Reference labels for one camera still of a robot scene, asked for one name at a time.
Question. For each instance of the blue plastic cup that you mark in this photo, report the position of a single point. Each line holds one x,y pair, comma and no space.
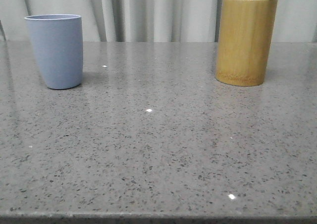
57,41

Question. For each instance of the grey curtain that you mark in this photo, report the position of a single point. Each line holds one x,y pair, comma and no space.
121,20

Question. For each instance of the bamboo cylinder holder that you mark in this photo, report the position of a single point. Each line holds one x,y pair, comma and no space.
245,34

